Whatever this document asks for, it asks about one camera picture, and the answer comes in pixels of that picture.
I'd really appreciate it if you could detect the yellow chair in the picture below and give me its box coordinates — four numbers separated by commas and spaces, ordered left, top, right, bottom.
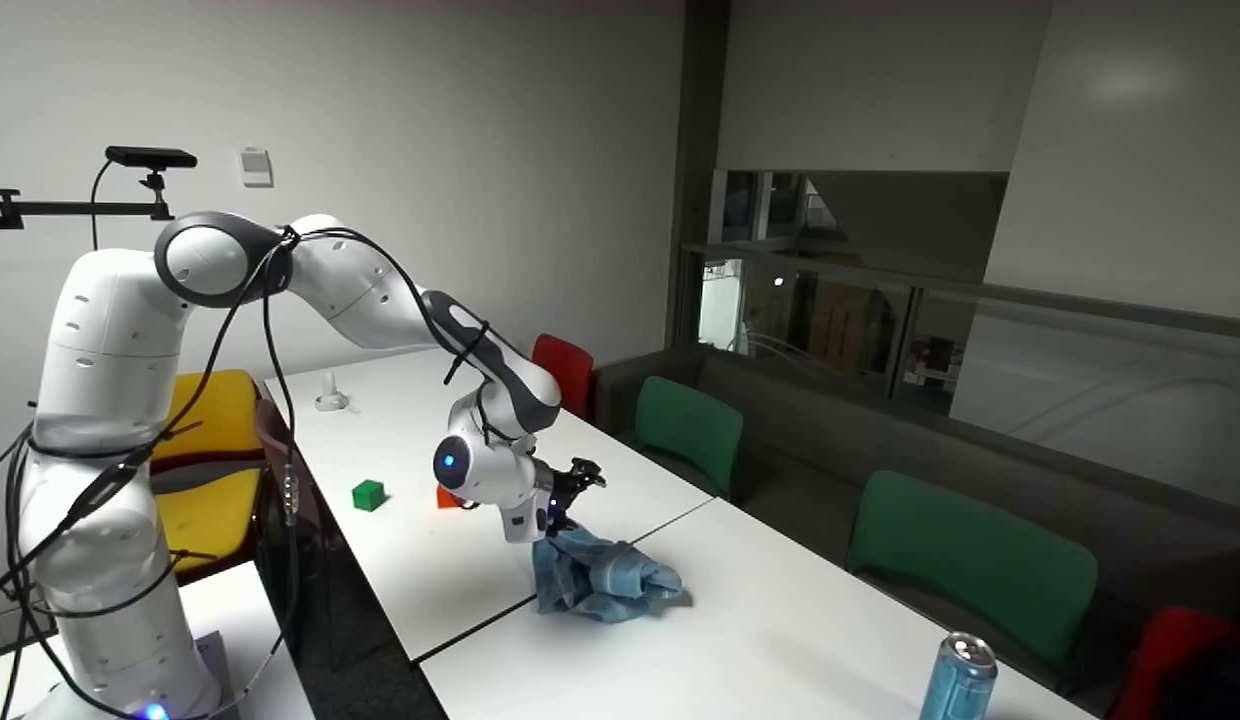
148, 369, 266, 578

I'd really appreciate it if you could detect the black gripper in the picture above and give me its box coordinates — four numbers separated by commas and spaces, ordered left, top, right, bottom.
526, 453, 607, 531

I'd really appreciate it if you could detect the white wall thermostat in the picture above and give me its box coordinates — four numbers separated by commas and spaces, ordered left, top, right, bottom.
234, 143, 275, 194

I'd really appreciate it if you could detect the black camera on boom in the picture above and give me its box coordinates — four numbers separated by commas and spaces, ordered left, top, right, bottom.
0, 141, 200, 237

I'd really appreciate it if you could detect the red chair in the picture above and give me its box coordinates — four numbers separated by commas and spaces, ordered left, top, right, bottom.
526, 334, 598, 425
1103, 603, 1240, 720

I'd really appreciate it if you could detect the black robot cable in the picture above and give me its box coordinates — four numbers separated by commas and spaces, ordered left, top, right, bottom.
0, 224, 497, 720

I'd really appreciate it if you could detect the black camera cable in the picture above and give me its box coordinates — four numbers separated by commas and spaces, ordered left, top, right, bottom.
78, 156, 119, 255

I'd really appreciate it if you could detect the green chair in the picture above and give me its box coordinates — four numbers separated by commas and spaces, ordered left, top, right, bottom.
629, 374, 748, 506
847, 469, 1100, 671

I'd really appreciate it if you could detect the blue checked cloth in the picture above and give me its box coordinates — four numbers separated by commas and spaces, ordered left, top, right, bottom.
526, 515, 694, 630

